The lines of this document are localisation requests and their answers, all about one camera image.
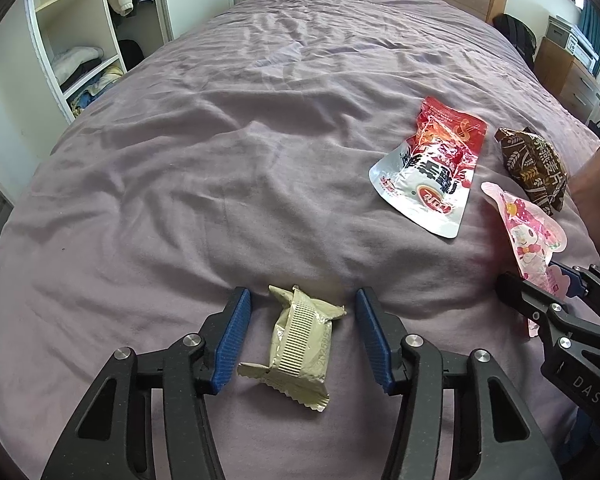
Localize pink cartoon shaped packet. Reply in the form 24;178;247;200
480;180;574;338

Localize brown oat snack packet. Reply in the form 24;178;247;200
495;128;568;216

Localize red white spicy snack pouch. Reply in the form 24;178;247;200
368;96;486;240

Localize beige green snack packet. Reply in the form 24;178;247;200
237;285;347;413

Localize wooden nightstand drawers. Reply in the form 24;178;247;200
534;37;598;124

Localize grey printer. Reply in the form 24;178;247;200
545;16;600;73

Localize teal curtain right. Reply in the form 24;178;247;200
578;0;600;77

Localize black backpack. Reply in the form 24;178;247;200
492;13;538;70

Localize purple bed sheet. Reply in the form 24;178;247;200
0;0;600;479

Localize folded clothes on shelf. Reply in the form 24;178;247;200
50;47;104;84

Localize white wardrobe shelf unit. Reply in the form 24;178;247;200
23;0;236;124

